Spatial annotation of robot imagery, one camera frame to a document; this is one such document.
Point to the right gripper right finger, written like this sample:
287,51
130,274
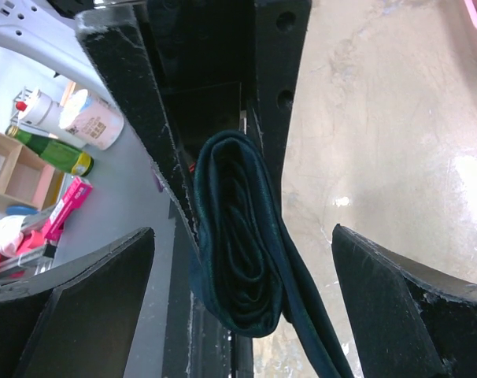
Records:
407,319

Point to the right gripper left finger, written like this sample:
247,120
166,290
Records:
78,319

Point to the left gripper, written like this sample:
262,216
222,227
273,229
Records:
182,71

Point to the dark green tie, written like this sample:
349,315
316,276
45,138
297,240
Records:
247,271

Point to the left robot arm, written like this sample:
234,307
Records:
45,31

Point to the pink box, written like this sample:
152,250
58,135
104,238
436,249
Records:
72,200

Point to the pink labelled paper cup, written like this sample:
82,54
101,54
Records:
91,119

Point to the wooden shelf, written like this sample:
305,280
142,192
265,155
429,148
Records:
25,179

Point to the green glass bottle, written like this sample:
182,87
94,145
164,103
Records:
60,155

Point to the white bottle red cap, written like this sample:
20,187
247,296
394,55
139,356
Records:
39,110

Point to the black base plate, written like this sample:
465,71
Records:
196,343

